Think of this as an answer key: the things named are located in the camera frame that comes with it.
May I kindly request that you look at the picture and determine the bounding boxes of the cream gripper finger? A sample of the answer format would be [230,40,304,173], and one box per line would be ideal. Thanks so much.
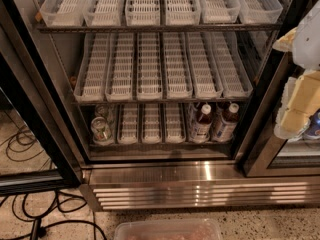
[280,70,320,133]
[272,28,297,52]

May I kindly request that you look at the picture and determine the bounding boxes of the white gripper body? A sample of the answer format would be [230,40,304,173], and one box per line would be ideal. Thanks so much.
[292,0,320,70]

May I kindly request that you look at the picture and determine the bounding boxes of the blue pepsi can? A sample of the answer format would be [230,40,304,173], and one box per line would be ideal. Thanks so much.
[304,109,320,140]

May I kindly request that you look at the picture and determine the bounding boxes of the right glass fridge door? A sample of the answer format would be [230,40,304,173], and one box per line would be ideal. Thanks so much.
[244,53,320,177]

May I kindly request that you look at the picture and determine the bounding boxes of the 7up can behind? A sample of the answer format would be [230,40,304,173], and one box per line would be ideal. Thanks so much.
[95,104,115,125]

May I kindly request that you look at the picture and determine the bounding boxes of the steel fridge bottom grille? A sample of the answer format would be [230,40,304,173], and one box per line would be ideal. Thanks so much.
[79,161,320,211]

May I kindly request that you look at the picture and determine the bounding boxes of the black open fridge door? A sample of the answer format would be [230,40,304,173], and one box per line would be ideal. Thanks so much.
[0,0,86,195]

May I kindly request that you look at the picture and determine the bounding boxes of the tray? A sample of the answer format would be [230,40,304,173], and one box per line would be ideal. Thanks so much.
[162,32,193,99]
[105,33,135,102]
[238,0,283,24]
[199,0,241,24]
[186,32,223,100]
[211,32,253,98]
[40,0,86,27]
[137,33,162,100]
[164,0,201,26]
[164,103,186,143]
[125,0,160,26]
[74,33,110,102]
[142,104,162,144]
[117,104,138,144]
[83,0,124,27]

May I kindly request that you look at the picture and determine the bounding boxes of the right brown tea bottle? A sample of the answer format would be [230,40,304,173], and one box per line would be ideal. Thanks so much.
[213,103,239,142]

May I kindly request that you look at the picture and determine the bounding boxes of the brown tea bottle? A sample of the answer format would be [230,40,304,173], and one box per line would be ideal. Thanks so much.
[190,103,213,143]
[213,103,239,142]

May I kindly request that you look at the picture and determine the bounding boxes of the left brown tea bottle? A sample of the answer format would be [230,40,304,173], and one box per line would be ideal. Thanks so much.
[190,103,213,143]

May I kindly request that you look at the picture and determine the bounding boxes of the clear plastic bin on floor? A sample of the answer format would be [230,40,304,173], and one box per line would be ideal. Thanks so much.
[114,219,223,240]

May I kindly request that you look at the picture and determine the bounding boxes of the middle wire shelf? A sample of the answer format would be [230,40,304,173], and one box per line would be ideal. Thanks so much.
[72,97,249,106]

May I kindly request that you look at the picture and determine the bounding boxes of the wire shelf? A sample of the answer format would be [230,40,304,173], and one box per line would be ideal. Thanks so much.
[72,97,249,106]
[37,23,281,33]

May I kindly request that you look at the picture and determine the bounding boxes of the top wire shelf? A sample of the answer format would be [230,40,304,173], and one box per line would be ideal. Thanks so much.
[37,23,281,33]

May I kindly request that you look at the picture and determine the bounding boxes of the black floor cables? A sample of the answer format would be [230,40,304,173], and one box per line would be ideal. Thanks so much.
[0,110,108,240]

